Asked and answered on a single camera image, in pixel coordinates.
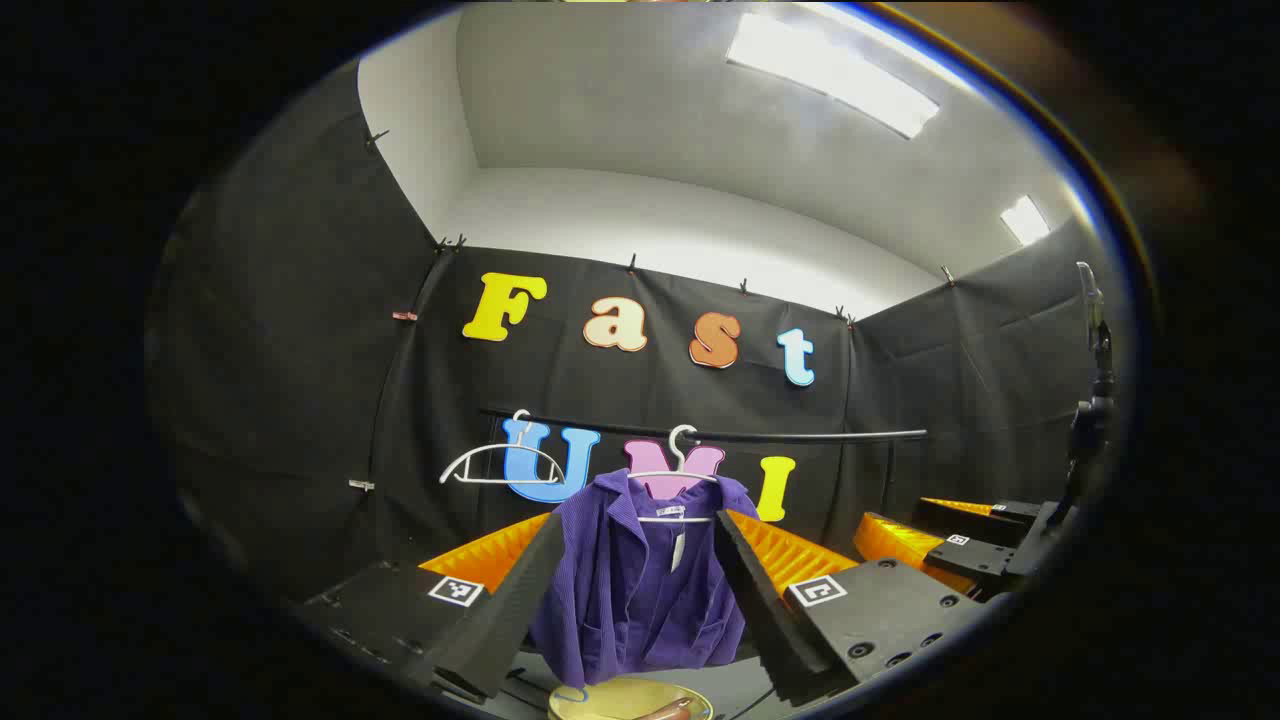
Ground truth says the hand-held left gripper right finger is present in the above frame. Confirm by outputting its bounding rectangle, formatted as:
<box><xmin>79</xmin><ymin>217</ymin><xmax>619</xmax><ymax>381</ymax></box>
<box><xmin>713</xmin><ymin>508</ymin><xmax>986</xmax><ymax>706</ymax></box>

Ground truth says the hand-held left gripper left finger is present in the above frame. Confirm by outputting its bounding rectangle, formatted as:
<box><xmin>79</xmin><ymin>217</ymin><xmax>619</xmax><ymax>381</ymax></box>
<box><xmin>296</xmin><ymin>510</ymin><xmax>567</xmax><ymax>701</ymax></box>

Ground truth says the purple corduroy shirt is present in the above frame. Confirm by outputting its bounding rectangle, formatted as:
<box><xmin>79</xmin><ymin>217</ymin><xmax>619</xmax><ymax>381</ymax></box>
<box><xmin>528</xmin><ymin>468</ymin><xmax>761</xmax><ymax>689</ymax></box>

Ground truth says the beige laundry hamper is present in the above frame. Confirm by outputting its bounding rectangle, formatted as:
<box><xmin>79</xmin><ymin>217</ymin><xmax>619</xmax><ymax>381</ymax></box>
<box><xmin>547</xmin><ymin>677</ymin><xmax>715</xmax><ymax>720</ymax></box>

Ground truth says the white clothes hanger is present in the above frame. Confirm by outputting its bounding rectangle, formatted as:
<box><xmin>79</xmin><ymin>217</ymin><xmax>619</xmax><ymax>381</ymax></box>
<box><xmin>439</xmin><ymin>409</ymin><xmax>567</xmax><ymax>488</ymax></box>
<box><xmin>626</xmin><ymin>424</ymin><xmax>723</xmax><ymax>527</ymax></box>

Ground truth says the black clothes rack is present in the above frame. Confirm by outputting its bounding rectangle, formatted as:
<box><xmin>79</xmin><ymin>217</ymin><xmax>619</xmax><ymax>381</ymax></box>
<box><xmin>478</xmin><ymin>405</ymin><xmax>931</xmax><ymax>513</ymax></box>

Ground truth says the black tripod stand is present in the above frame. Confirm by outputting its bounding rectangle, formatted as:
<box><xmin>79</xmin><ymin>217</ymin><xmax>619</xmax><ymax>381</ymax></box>
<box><xmin>1050</xmin><ymin>260</ymin><xmax>1116</xmax><ymax>526</ymax></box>

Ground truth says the small ceiling light panel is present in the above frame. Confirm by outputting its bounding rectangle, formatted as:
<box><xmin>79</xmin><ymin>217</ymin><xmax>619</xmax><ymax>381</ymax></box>
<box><xmin>1000</xmin><ymin>195</ymin><xmax>1051</xmax><ymax>246</ymax></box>

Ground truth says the large ceiling light panel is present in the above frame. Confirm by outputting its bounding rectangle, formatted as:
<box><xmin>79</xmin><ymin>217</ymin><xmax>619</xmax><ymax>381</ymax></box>
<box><xmin>726</xmin><ymin>12</ymin><xmax>941</xmax><ymax>140</ymax></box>

